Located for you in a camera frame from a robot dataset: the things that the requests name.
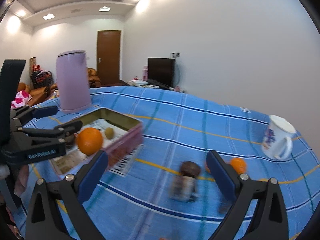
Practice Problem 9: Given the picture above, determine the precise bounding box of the orange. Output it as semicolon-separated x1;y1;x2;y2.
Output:
75;127;104;156

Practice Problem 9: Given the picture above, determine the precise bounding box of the small orange tangerine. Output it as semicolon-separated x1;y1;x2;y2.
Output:
229;158;247;174

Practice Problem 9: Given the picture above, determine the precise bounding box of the dark brown passion fruit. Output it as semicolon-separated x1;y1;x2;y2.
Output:
169;161;201;202

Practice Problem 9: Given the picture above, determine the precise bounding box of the left human hand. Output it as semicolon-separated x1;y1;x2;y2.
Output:
1;165;29;197

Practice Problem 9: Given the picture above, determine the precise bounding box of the orange leather sofa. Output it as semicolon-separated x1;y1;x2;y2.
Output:
11;68;101;108

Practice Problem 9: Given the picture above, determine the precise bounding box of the printed paper in tin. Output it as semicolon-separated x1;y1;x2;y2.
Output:
50;118;127;175

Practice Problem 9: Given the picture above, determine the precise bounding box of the green kiwi in tin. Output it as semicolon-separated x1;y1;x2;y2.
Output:
104;127;115;140

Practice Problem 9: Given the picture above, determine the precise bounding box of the pink metal tin box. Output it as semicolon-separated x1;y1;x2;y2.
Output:
50;108;143;177

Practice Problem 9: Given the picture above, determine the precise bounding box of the purple electric kettle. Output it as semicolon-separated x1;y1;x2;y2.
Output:
56;50;91;113

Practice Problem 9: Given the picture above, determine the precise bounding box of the white floral mug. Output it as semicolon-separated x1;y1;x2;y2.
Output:
261;115;296;160

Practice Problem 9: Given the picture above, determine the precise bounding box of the tv stand with clutter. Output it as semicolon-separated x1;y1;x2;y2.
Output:
128;79;186;93

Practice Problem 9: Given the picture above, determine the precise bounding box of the brown wooden door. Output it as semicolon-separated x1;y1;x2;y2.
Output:
97;30;121;86

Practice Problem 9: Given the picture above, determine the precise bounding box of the blue plaid tablecloth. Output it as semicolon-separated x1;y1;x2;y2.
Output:
15;86;320;240

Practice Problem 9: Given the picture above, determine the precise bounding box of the black television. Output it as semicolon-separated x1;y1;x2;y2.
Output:
148;57;175;87

